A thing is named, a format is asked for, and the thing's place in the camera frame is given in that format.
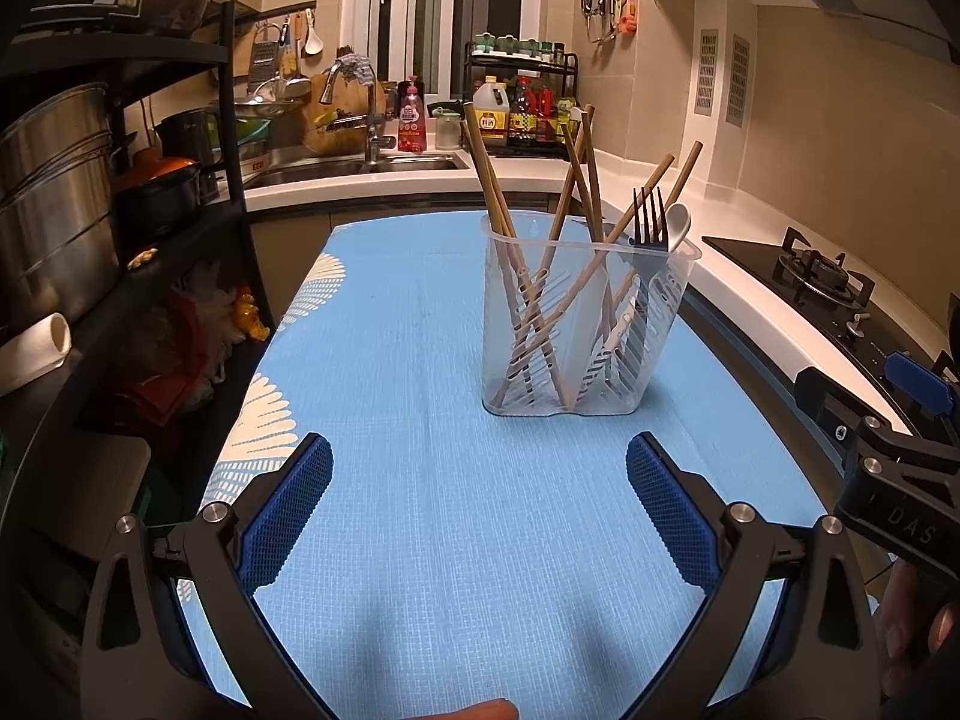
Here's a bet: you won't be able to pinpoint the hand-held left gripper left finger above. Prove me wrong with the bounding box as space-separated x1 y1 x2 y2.
81 433 335 720

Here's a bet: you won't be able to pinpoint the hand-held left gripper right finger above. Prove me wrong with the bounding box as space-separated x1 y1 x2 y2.
626 431 882 720

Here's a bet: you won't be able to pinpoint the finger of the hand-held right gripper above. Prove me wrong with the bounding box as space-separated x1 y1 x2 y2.
883 351 960 421
795 366 886 451

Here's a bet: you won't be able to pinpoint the clear plastic utensil holder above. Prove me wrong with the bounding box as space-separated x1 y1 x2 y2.
480 211 704 418

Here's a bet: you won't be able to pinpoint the steel fork white handle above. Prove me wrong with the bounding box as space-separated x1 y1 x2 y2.
600 186 670 361

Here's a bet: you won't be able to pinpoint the wooden chopstick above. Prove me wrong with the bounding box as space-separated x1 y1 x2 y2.
460 120 560 361
506 155 676 376
611 140 706 316
571 111 620 346
463 101 578 410
491 105 597 406
562 133 608 316

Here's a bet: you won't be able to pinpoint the person's right hand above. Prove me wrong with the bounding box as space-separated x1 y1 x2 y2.
877 561 960 702

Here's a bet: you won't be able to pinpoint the person's left hand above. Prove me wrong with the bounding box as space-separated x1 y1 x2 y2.
409 699 520 720

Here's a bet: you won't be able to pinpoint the blue patterned table mat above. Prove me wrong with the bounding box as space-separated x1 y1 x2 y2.
199 210 875 720

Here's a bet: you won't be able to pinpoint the black gas stove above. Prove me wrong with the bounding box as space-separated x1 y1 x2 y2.
701 225 960 421

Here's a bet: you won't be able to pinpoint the red plastic bag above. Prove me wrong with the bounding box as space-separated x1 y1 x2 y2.
112 270 271 421

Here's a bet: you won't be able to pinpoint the white paper roll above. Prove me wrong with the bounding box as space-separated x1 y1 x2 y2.
0 313 74 395

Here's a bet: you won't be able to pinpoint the dark pot orange lid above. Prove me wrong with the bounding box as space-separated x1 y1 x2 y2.
116 157 203 237

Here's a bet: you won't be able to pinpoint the steel sink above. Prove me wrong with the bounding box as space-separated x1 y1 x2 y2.
244 154 470 188

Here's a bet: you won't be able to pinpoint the black shelf rack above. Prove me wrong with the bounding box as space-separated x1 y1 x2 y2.
0 0 275 616

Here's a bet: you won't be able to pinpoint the steel stockpot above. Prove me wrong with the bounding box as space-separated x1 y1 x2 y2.
0 82 121 331

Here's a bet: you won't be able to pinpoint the wooden cutting board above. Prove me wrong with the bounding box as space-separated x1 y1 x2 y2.
302 64 383 155

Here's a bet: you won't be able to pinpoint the dark cooking pot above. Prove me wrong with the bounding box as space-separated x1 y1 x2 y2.
157 109 220 166

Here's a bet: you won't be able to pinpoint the steel kitchen faucet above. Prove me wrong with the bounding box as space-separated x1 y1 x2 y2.
320 60 397 162

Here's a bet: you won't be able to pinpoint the red dish soap bottle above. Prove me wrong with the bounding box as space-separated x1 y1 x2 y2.
397 76 428 153

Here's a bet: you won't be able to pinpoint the dark soy sauce bottle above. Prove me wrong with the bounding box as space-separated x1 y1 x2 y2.
510 76 537 147

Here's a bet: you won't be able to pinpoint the yellow oil bottle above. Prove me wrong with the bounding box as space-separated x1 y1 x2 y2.
472 76 511 143

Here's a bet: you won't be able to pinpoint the black spice rack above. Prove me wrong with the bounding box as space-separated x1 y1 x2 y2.
463 31 582 158

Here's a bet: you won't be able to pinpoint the steel grater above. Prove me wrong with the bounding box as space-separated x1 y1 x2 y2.
247 26 280 83

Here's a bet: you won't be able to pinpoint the hanging kitchen tools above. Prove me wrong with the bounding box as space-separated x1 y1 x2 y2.
581 0 638 42

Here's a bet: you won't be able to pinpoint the window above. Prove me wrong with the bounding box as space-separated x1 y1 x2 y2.
367 0 526 102

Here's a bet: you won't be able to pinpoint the grey wall vent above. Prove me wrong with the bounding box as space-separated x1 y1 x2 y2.
724 34 751 127
696 28 719 117

